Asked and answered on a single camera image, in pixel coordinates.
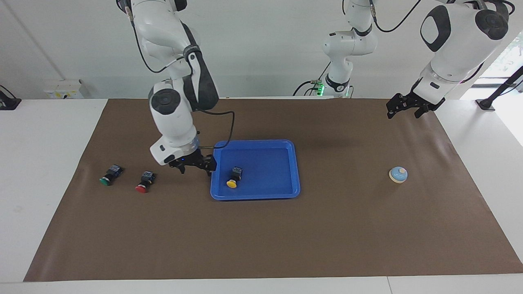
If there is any blue plastic tray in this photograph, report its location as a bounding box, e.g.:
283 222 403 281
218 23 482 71
210 139 301 201

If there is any black cable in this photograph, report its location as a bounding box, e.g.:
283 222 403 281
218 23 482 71
199 109 235 149
292 61 332 97
131 14 187 75
369 0 422 33

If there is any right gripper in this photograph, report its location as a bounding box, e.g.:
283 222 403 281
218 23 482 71
168 147 217 177

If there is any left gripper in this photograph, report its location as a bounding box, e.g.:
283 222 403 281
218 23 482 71
386 91 446 120

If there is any green push button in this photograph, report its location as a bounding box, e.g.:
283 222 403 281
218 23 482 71
99 165 123 187

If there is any white wall box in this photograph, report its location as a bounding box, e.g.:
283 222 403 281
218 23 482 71
43 79 85 100

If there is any light blue desk bell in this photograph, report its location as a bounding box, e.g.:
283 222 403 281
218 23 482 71
388 166 408 184

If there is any yellow push button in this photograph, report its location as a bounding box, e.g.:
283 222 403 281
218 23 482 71
226 167 243 189

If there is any red push button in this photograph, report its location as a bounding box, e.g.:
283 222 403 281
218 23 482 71
135 171 156 194

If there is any black stand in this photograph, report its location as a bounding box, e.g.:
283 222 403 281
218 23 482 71
476 66 523 111
0 85 22 111

